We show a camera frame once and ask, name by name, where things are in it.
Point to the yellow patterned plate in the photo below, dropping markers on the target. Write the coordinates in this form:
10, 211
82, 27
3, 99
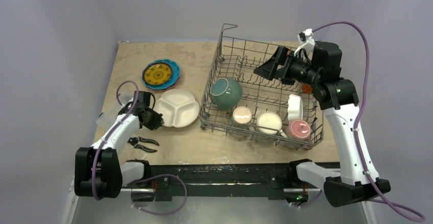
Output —
157, 74

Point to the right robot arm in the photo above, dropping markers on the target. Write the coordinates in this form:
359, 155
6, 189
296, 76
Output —
358, 180

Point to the white scalloped teal bowl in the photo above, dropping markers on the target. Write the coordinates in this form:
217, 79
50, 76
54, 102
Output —
225, 93

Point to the cream dragon mug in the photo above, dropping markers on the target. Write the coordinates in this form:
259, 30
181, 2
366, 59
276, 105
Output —
241, 118

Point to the orange red plate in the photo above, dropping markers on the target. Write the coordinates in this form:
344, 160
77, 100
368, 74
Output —
306, 89

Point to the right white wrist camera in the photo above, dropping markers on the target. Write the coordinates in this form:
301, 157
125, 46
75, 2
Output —
306, 43

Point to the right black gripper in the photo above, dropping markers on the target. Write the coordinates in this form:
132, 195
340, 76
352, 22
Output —
284, 65

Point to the white scalloped small bowl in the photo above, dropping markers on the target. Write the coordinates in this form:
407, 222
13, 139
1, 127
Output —
294, 107

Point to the teal blue plate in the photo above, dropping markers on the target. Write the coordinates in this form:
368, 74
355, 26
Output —
173, 80

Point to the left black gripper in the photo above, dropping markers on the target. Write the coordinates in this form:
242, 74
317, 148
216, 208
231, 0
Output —
157, 122

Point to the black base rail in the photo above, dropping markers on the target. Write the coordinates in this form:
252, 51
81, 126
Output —
275, 181

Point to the clear plastic tray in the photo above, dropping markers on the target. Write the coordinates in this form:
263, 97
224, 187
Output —
108, 117

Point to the black pruning shears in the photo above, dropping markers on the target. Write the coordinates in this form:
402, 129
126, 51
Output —
138, 143

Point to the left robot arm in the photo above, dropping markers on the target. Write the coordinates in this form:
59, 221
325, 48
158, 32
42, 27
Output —
98, 172

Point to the cream divided plate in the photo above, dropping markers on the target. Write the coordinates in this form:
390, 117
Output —
178, 108

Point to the grey wire dish rack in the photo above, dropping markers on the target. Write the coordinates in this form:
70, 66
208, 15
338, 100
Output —
236, 58

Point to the pink ghost mug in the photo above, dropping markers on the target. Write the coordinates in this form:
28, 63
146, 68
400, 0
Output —
298, 129

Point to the green floral mug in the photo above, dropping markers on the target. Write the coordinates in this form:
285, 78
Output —
270, 123

